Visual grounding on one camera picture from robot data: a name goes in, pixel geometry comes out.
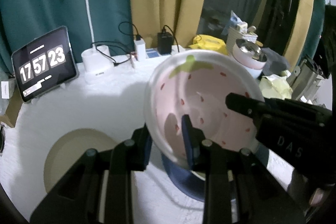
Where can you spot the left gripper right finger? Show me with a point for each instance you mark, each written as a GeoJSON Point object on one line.
{"type": "Point", "coordinates": [238, 187]}

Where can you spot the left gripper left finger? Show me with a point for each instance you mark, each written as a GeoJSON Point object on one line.
{"type": "Point", "coordinates": [98, 187]}

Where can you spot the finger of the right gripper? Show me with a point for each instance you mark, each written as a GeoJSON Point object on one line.
{"type": "Point", "coordinates": [249, 107]}

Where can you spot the beige plate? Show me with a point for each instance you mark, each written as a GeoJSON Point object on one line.
{"type": "Point", "coordinates": [68, 149]}

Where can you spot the dark blue bowl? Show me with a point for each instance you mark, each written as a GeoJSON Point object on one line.
{"type": "Point", "coordinates": [193, 186]}

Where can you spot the pink strawberry bowl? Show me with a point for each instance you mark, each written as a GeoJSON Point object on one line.
{"type": "Point", "coordinates": [196, 83]}

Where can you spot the stacked pink blue bowls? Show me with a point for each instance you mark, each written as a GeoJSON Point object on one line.
{"type": "Point", "coordinates": [254, 67]}

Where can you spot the person's right hand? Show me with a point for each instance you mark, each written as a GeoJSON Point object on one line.
{"type": "Point", "coordinates": [306, 193]}

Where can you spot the yellow tissue pack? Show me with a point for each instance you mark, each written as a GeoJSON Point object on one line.
{"type": "Point", "coordinates": [275, 86]}

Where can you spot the grey folded cloth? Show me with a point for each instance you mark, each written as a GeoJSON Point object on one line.
{"type": "Point", "coordinates": [275, 63]}

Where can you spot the steel thermos bottle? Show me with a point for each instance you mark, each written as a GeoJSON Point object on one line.
{"type": "Point", "coordinates": [306, 79]}

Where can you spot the steel bowl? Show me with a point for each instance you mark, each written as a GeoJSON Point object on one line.
{"type": "Point", "coordinates": [251, 49]}

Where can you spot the right side yellow curtain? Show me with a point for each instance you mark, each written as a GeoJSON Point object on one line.
{"type": "Point", "coordinates": [299, 31]}

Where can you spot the white tablecloth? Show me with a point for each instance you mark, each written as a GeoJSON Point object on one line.
{"type": "Point", "coordinates": [114, 107]}

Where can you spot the white basket with items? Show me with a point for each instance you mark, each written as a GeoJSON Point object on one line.
{"type": "Point", "coordinates": [238, 29]}

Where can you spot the yellow snack bag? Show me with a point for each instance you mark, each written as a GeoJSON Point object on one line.
{"type": "Point", "coordinates": [207, 42]}

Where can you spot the cardboard box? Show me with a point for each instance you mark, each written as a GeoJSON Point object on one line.
{"type": "Point", "coordinates": [10, 116]}

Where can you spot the black power adapter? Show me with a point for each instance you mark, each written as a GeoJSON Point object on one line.
{"type": "Point", "coordinates": [164, 42]}

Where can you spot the small white box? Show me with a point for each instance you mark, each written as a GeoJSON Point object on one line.
{"type": "Point", "coordinates": [5, 90]}

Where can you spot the white power strip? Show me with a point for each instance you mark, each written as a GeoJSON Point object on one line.
{"type": "Point", "coordinates": [154, 57]}

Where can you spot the white desk lamp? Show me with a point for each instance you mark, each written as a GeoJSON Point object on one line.
{"type": "Point", "coordinates": [97, 60]}

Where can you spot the tablet showing clock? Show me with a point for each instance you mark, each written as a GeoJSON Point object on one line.
{"type": "Point", "coordinates": [44, 64]}

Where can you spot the white charger plug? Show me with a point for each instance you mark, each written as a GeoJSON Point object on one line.
{"type": "Point", "coordinates": [140, 49]}

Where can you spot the teal curtain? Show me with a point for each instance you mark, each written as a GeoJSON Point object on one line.
{"type": "Point", "coordinates": [24, 20]}

